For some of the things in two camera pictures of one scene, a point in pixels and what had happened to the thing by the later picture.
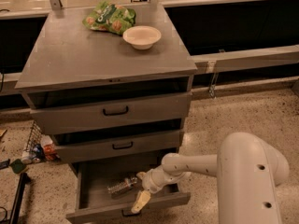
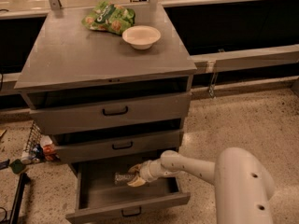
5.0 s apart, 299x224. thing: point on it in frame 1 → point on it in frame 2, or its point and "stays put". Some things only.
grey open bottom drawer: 106,190 stays put
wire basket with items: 39,148 stays put
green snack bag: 110,18 stays put
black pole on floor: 15,214 stays put
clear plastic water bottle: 121,186 → 121,178
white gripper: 151,181 → 146,173
